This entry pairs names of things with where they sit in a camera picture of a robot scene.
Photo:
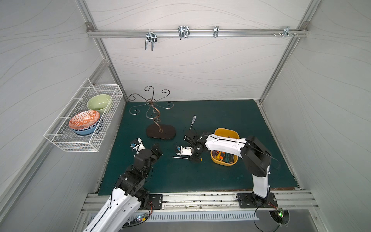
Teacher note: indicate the orange black screwdriver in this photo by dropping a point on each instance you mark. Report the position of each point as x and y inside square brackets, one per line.
[221, 155]

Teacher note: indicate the green black screwdriver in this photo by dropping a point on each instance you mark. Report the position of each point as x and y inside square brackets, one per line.
[227, 158]

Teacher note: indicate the metal double hook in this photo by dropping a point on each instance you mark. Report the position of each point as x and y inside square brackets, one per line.
[183, 32]
[151, 38]

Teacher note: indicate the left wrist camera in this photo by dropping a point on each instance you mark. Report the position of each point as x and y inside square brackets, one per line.
[137, 145]

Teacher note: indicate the white wire basket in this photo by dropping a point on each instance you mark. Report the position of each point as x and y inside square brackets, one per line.
[59, 133]

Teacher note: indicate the copper wire jewelry stand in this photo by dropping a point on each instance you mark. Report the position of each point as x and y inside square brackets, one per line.
[156, 130]

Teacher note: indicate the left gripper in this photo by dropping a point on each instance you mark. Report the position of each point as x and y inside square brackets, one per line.
[155, 150]

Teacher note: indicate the metal double hook left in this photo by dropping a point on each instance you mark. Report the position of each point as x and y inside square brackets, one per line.
[151, 38]

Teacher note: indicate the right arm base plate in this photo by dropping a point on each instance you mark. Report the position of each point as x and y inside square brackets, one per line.
[250, 200]

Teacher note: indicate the aluminium top rail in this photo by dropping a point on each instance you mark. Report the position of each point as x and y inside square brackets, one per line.
[207, 33]

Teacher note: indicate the black yellow large screwdriver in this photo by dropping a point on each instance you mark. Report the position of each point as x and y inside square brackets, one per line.
[181, 157]

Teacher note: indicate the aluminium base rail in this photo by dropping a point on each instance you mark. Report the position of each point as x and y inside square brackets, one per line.
[227, 200]

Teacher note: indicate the blue bowl under orange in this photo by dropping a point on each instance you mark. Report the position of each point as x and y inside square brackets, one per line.
[84, 131]

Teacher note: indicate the white slotted cable duct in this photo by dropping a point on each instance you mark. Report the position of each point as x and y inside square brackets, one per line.
[207, 216]

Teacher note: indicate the yellow plastic storage tray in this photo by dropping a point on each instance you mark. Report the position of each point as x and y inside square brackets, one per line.
[224, 141]

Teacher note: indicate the metal double hook middle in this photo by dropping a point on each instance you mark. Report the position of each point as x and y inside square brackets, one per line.
[183, 32]

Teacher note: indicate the green ceramic bowl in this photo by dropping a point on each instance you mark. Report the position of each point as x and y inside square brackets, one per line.
[101, 103]

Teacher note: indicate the small grey clear screwdriver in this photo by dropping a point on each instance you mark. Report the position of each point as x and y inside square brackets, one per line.
[192, 122]

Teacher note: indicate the metal hook right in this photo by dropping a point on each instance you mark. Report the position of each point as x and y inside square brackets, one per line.
[286, 33]

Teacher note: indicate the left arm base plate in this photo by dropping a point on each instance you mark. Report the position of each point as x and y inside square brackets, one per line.
[153, 202]

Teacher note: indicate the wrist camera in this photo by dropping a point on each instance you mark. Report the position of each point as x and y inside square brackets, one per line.
[184, 151]
[137, 145]

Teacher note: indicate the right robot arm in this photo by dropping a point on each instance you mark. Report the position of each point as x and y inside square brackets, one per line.
[256, 157]

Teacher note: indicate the orange patterned bowl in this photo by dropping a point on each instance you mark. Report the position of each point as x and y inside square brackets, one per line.
[84, 119]

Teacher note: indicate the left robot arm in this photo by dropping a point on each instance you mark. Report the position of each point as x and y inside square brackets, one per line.
[128, 194]

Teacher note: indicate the small metal hook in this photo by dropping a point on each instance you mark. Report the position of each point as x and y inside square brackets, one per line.
[215, 31]

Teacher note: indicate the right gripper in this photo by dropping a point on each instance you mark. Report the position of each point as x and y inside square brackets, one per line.
[191, 138]

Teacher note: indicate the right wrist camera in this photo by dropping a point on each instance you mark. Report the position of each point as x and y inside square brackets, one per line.
[184, 151]

